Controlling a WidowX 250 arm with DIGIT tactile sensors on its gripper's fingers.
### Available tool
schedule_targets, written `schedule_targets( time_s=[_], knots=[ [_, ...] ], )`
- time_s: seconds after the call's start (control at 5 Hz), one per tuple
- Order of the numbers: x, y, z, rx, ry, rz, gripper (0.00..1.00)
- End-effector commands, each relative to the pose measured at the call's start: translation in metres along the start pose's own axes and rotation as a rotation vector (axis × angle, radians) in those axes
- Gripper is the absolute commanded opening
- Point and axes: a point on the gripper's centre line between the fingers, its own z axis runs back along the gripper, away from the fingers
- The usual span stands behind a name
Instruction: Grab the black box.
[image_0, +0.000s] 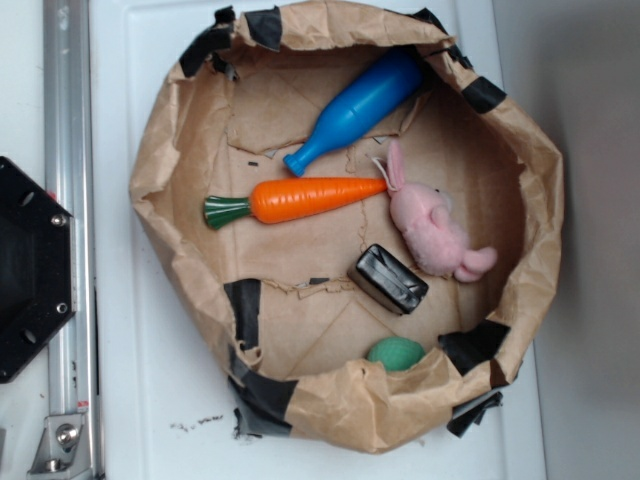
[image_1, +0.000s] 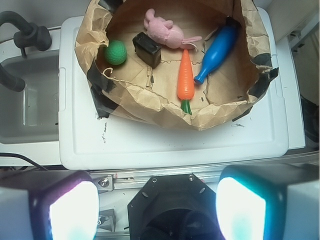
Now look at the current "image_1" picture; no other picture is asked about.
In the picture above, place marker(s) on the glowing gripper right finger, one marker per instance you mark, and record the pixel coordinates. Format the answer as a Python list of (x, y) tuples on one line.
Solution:
[(269, 202)]

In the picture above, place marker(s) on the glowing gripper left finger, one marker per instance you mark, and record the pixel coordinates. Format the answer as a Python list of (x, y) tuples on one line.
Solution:
[(48, 205)]

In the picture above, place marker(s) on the black taped box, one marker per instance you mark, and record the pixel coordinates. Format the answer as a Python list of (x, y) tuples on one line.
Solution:
[(147, 49)]

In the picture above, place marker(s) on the white plastic bin lid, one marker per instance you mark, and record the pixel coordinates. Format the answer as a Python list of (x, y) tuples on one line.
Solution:
[(87, 142)]

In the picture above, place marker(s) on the grey toy sink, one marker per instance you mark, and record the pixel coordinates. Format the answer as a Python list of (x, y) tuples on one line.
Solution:
[(30, 117)]

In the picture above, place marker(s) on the orange plastic carrot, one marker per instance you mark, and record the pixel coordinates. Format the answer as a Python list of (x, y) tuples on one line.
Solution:
[(185, 82)]

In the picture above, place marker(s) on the brown paper bag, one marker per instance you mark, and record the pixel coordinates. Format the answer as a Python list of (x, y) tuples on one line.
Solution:
[(136, 91)]

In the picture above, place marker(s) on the blue plastic bottle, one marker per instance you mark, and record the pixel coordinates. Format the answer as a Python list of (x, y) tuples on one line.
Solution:
[(215, 55)]

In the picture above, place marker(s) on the black toy faucet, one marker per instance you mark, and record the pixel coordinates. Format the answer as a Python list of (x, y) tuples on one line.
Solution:
[(29, 35)]

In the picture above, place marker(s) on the green textured ball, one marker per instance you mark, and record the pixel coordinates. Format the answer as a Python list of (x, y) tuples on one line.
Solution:
[(116, 53)]

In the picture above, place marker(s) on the pink plush bunny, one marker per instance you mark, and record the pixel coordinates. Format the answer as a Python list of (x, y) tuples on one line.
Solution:
[(165, 32)]

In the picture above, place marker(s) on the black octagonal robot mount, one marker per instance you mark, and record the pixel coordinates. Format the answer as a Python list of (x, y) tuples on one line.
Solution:
[(174, 207)]

